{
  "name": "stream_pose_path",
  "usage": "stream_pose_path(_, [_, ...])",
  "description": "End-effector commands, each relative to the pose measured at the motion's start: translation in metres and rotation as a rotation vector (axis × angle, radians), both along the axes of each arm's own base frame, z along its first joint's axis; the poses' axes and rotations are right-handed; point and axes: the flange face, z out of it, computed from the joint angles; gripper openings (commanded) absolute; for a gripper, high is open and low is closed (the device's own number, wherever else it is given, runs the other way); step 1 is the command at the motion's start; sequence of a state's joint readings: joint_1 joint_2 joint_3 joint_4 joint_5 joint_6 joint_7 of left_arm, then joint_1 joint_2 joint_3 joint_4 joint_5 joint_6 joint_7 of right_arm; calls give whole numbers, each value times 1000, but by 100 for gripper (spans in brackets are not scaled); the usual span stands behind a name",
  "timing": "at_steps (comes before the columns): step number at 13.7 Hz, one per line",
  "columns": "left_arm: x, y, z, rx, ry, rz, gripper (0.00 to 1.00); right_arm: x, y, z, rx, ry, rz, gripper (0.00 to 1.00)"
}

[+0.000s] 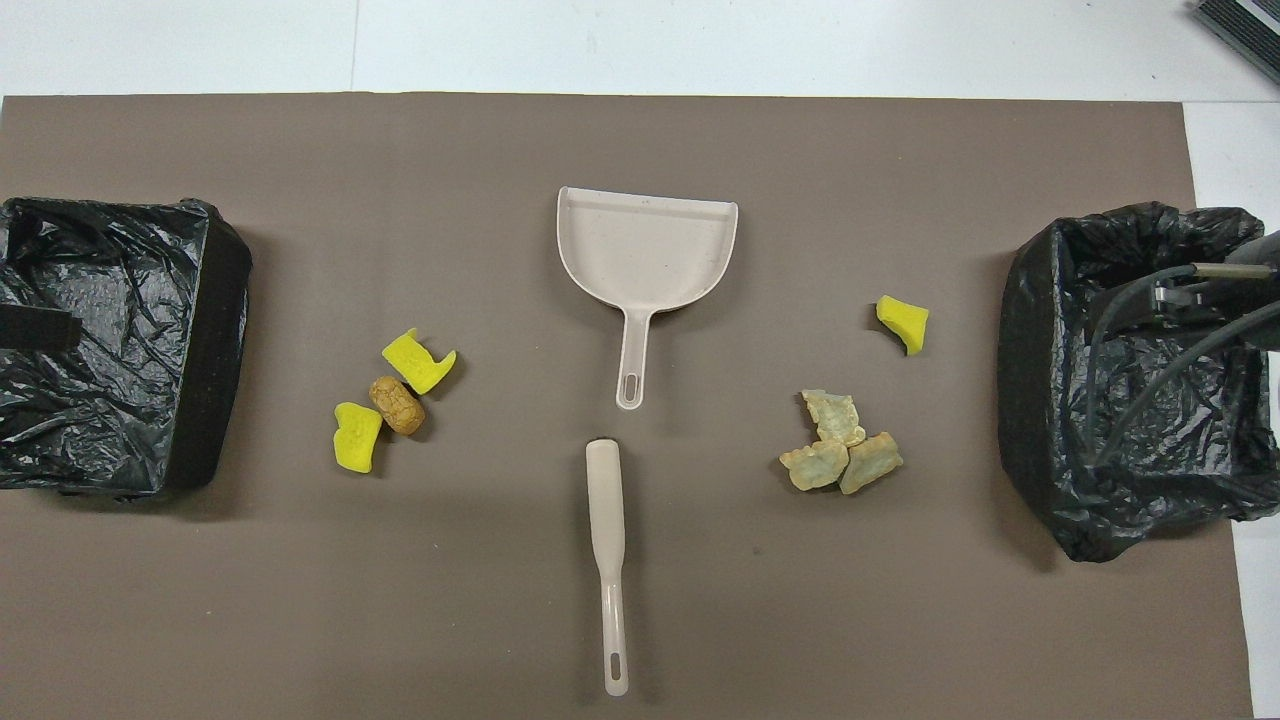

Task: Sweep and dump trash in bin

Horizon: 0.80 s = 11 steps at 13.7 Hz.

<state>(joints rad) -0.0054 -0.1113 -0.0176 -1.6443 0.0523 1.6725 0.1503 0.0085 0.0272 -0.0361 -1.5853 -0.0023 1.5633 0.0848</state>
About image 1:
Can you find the wavy yellow sponge piece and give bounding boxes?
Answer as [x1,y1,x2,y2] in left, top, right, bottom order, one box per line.
[333,401,385,474]

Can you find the bread piece lower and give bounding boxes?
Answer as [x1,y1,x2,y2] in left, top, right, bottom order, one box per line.
[800,389,867,447]

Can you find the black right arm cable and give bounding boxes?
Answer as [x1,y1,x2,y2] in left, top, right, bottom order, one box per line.
[1085,262,1280,471]

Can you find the black bag-lined bin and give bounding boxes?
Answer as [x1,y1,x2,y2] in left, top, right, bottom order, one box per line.
[0,196,253,501]
[997,201,1280,563]

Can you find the beige hand brush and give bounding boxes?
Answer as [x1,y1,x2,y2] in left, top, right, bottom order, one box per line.
[585,438,631,697]

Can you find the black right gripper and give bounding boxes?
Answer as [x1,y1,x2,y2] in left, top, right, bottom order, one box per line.
[1150,278,1263,331]

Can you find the bread piece left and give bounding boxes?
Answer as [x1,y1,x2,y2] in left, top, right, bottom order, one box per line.
[838,432,904,496]

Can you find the bread piece top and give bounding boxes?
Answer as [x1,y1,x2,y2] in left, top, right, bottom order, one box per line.
[779,440,850,492]

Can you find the small yellow sponge wedge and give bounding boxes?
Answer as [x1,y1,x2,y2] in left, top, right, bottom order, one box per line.
[876,295,931,356]

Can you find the bread piece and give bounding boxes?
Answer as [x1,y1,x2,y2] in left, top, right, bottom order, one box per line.
[800,389,867,447]
[779,440,850,492]
[838,432,904,496]

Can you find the brown cork-like lump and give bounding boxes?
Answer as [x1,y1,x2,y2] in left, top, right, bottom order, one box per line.
[368,375,428,437]

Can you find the grey ribbed block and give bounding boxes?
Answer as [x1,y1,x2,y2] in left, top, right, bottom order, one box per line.
[1192,0,1280,86]

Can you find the notched yellow sponge piece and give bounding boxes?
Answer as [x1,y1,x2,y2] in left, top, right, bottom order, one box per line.
[381,328,458,396]

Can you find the beige plastic dustpan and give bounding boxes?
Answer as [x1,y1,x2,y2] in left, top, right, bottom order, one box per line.
[556,186,740,411]

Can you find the brown table mat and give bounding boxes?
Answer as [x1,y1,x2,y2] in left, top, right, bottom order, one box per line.
[0,93,1256,720]

